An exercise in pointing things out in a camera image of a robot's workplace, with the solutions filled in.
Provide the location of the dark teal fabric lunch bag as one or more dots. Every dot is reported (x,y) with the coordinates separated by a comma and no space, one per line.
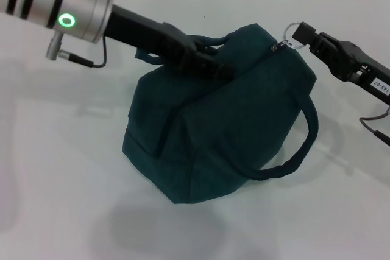
(213,126)

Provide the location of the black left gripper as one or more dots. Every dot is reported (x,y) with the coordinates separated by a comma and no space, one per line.
(146,36)

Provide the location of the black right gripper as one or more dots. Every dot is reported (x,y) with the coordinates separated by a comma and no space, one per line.
(356,65)

